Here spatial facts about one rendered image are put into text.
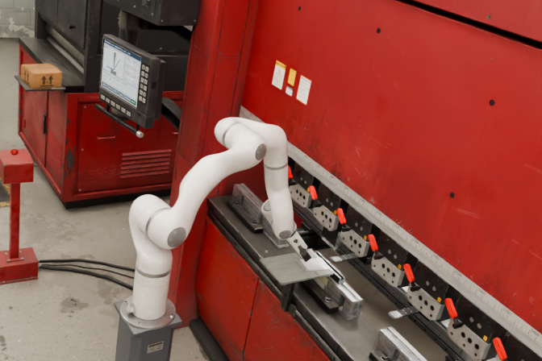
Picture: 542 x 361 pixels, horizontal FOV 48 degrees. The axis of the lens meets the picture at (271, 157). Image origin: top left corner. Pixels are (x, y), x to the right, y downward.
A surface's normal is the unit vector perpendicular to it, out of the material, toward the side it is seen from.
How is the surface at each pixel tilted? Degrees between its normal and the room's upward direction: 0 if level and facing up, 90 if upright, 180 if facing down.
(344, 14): 90
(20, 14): 90
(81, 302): 0
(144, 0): 90
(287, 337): 90
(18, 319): 0
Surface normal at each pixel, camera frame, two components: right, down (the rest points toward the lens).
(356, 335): 0.18, -0.90
